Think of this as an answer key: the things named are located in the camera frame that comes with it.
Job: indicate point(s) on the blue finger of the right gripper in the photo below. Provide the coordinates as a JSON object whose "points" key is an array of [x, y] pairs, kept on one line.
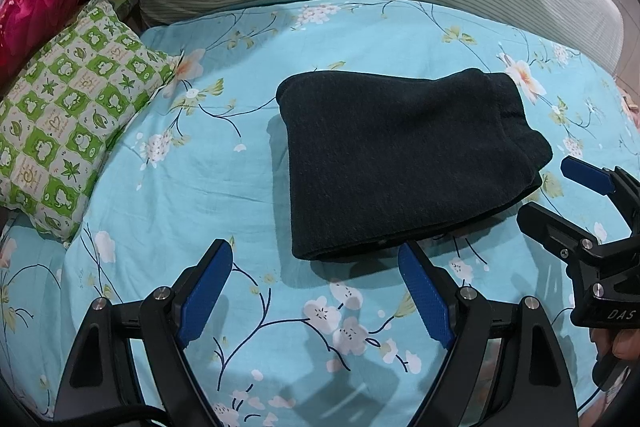
{"points": [[596, 179], [558, 236]]}

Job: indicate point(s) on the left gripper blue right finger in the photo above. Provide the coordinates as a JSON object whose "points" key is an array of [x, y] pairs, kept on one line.
{"points": [[433, 292]]}

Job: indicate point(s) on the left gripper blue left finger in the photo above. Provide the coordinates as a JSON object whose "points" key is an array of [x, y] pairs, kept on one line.
{"points": [[198, 289]]}

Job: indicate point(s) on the black knit pants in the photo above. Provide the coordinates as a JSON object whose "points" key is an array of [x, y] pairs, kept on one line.
{"points": [[376, 161]]}

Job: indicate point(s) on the person right hand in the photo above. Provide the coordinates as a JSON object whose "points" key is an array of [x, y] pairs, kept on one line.
{"points": [[625, 345]]}

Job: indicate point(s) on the pink cloth at bed edge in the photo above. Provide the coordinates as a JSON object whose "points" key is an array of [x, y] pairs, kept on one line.
{"points": [[630, 107]]}

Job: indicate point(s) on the light blue floral bedsheet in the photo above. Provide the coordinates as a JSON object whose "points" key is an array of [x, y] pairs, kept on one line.
{"points": [[289, 343]]}

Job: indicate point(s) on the green white checkered pillow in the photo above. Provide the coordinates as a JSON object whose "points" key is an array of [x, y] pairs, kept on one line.
{"points": [[65, 111]]}

